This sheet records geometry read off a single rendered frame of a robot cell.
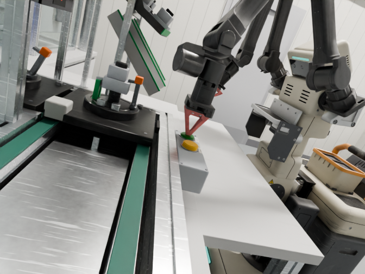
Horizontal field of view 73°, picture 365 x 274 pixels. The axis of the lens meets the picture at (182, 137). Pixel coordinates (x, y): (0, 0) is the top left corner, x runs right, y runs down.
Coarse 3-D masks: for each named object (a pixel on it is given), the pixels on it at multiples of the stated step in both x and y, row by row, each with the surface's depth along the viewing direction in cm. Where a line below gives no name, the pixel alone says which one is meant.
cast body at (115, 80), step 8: (112, 64) 60; (120, 64) 60; (112, 72) 60; (120, 72) 60; (128, 72) 62; (104, 80) 60; (112, 80) 60; (120, 80) 61; (104, 88) 61; (112, 88) 61; (120, 88) 61; (128, 88) 61
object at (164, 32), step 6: (126, 0) 76; (138, 0) 75; (138, 6) 76; (150, 6) 87; (138, 12) 76; (144, 12) 76; (150, 12) 88; (144, 18) 77; (150, 18) 77; (150, 24) 77; (156, 24) 77; (156, 30) 78; (162, 30) 77
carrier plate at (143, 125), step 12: (72, 96) 65; (84, 96) 68; (72, 108) 57; (84, 108) 60; (144, 108) 76; (72, 120) 53; (84, 120) 54; (96, 120) 55; (108, 120) 58; (132, 120) 63; (144, 120) 66; (108, 132) 55; (120, 132) 55; (132, 132) 56; (144, 132) 58; (144, 144) 57
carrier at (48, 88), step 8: (32, 80) 59; (40, 80) 62; (48, 80) 70; (56, 80) 73; (32, 88) 60; (40, 88) 62; (48, 88) 64; (56, 88) 66; (64, 88) 69; (72, 88) 73; (24, 96) 54; (32, 96) 56; (40, 96) 57; (48, 96) 59; (24, 104) 51; (32, 104) 52; (40, 104) 54
